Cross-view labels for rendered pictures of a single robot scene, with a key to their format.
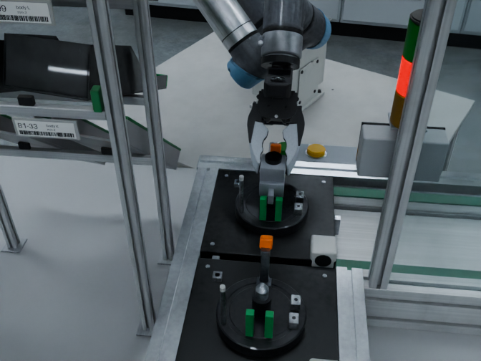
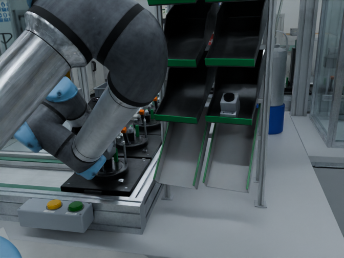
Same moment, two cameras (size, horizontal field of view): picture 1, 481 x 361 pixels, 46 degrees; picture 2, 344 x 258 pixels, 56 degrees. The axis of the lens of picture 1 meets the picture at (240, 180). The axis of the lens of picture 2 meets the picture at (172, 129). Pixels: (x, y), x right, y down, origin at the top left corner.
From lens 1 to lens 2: 184 cm
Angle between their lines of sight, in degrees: 121
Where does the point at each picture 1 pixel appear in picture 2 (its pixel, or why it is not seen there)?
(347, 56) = not seen: outside the picture
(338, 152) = (38, 206)
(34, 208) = (263, 225)
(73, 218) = (231, 217)
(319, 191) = (75, 179)
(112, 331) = not seen: hidden behind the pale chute
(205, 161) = (136, 203)
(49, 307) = not seen: hidden behind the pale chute
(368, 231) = (58, 184)
